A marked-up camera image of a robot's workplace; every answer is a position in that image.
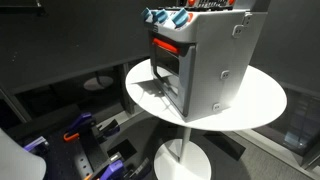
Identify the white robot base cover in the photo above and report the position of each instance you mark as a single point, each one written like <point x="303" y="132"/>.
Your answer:
<point x="17" y="163"/>

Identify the grey toy stove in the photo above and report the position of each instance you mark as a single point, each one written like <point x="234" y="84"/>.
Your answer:
<point x="191" y="79"/>

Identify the bottom grey side button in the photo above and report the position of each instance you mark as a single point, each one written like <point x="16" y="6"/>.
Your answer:
<point x="216" y="107"/>

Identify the grey side button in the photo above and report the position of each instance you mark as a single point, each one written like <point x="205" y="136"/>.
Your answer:
<point x="225" y="74"/>
<point x="237" y="31"/>
<point x="216" y="107"/>

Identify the middle grey side button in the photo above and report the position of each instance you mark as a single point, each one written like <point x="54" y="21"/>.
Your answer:
<point x="225" y="74"/>

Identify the middle blue stove knob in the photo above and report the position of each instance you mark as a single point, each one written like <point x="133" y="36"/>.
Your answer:
<point x="161" y="16"/>

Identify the blue stove knob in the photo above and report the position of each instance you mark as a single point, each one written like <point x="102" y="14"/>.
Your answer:
<point x="147" y="15"/>
<point x="161" y="16"/>
<point x="180" y="17"/>

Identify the right blue stove knob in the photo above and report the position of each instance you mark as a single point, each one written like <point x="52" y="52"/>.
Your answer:
<point x="180" y="17"/>

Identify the left blue stove knob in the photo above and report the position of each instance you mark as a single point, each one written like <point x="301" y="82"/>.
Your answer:
<point x="147" y="15"/>

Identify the top grey side button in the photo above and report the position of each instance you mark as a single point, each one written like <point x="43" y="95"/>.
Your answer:
<point x="237" y="31"/>

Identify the purple clamp upper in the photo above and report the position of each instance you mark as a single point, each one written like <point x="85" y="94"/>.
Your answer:
<point x="82" y="119"/>

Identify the purple clamp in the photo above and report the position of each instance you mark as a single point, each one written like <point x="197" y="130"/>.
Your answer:
<point x="112" y="170"/>
<point x="37" y="146"/>
<point x="82" y="119"/>

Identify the purple clamp bottom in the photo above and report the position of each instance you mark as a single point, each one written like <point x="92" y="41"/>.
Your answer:
<point x="112" y="170"/>

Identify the orange clamp lever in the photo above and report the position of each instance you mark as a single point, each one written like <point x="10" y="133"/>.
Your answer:
<point x="69" y="138"/>

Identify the round white side table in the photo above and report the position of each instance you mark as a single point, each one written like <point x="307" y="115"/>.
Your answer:
<point x="260" y="100"/>

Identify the purple clamp left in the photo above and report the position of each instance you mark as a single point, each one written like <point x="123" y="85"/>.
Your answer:
<point x="37" y="146"/>

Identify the orange oven door handle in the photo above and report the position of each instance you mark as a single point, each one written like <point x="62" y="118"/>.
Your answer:
<point x="165" y="45"/>

